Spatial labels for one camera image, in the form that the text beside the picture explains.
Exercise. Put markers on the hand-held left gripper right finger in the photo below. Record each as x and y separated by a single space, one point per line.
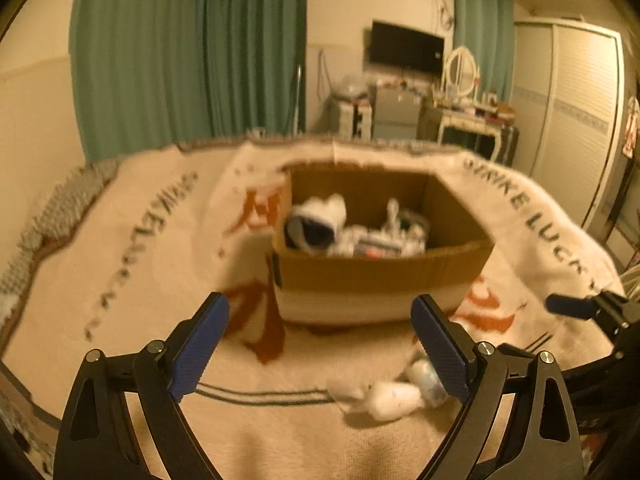
442 352

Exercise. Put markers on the grey small fridge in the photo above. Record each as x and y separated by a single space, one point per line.
396 112

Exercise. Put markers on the black wall television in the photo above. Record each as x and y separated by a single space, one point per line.
404 50

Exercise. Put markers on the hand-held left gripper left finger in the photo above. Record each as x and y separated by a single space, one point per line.
200 347

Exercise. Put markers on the thin metal pole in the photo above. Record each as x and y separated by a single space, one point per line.
298 100

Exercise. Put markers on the white oval mirror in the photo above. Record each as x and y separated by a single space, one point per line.
461 72

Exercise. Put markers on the white and navy sock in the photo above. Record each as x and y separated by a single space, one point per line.
315 222

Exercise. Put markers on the white low cabinet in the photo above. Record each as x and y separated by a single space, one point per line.
352 120

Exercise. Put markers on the red hanging garment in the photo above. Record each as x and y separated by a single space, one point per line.
631 130

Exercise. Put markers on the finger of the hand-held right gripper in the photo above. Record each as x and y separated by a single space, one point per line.
567 306

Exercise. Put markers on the white grey sock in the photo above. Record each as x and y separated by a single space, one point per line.
430 377

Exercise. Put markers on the cream printed blanket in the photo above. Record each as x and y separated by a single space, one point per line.
150 260

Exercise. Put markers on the grey textured bed cover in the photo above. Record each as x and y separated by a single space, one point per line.
60 210

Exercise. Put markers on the wide teal curtain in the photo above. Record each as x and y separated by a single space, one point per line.
185 55

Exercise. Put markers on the white sliding wardrobe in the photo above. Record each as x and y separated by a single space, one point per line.
575 120

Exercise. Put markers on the narrow teal curtain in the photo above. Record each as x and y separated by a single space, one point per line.
482 35

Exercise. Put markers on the brown cardboard box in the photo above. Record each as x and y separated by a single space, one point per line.
380 280

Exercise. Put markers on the white cloth bundle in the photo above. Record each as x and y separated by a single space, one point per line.
385 242

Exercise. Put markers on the white dressing table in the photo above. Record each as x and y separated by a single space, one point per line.
472 125

